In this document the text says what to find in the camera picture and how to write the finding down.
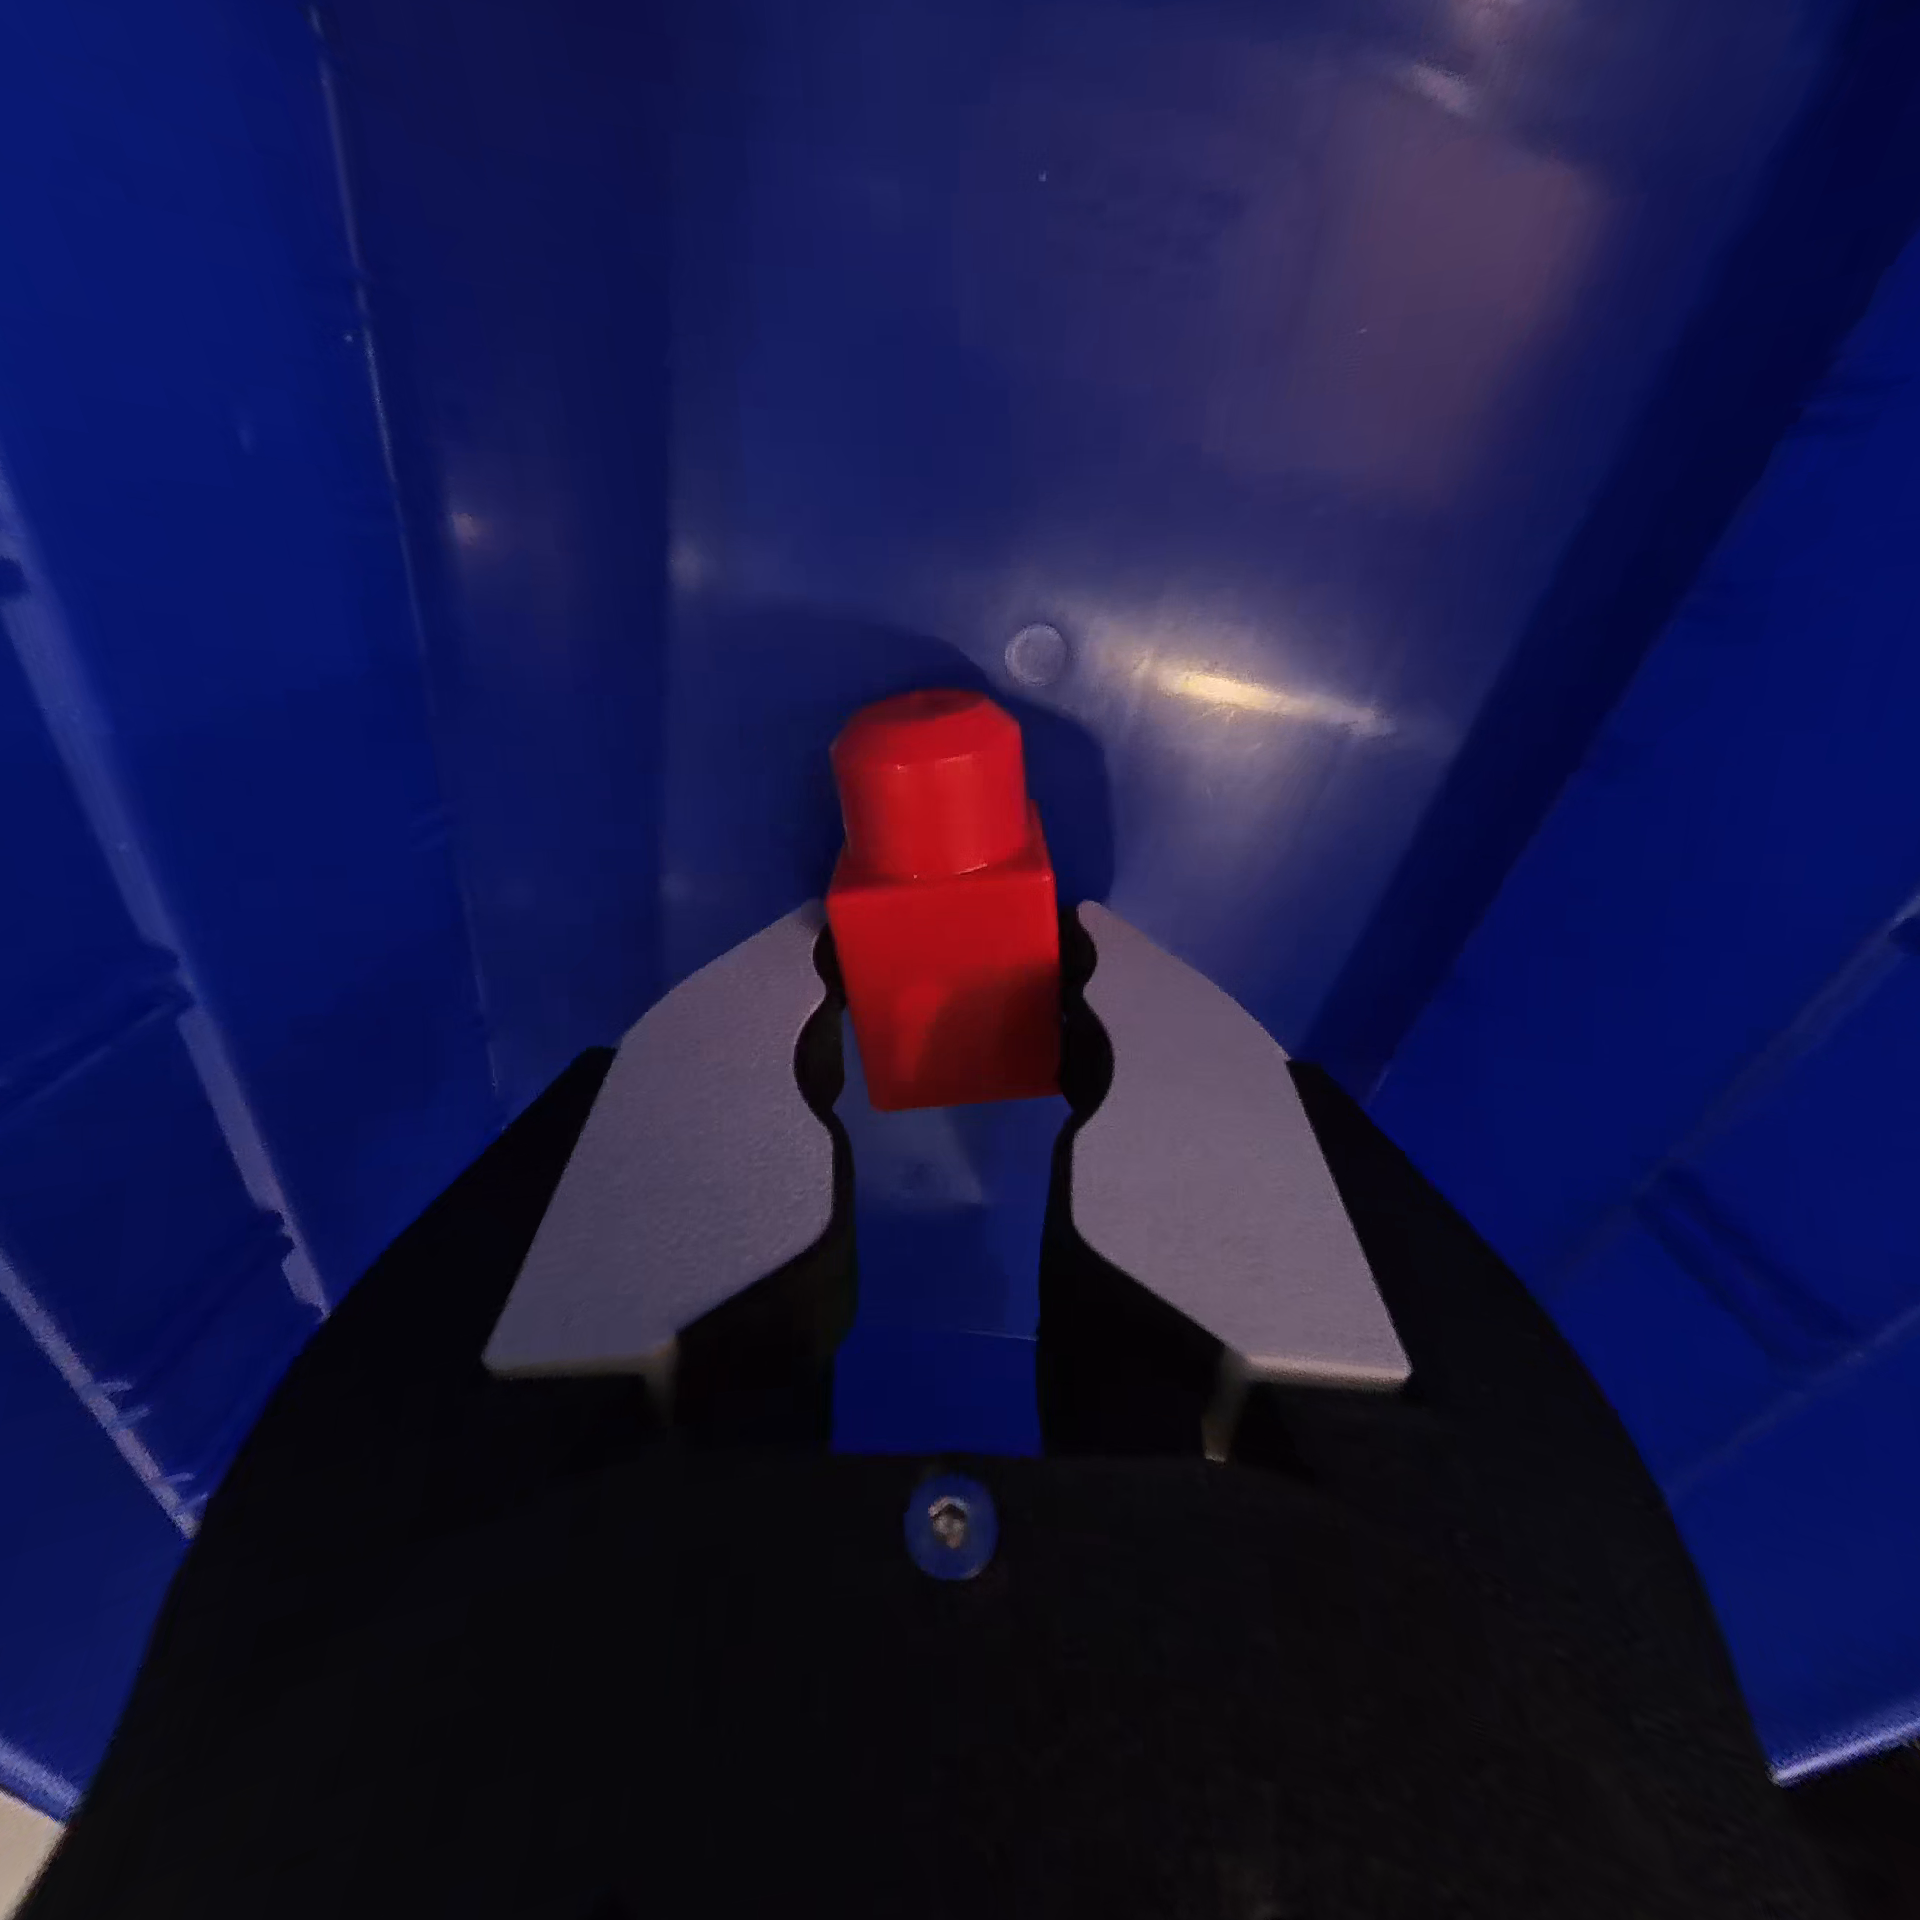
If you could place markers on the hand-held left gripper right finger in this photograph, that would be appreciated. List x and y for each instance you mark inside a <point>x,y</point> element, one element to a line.
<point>1234,1200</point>

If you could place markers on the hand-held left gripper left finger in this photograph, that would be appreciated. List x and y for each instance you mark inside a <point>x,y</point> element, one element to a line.
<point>676,1185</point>

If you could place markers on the red mega block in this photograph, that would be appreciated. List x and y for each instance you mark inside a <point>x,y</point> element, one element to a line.
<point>945,977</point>

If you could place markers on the blue plastic bin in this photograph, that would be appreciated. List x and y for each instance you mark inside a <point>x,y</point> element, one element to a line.
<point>1200,452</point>

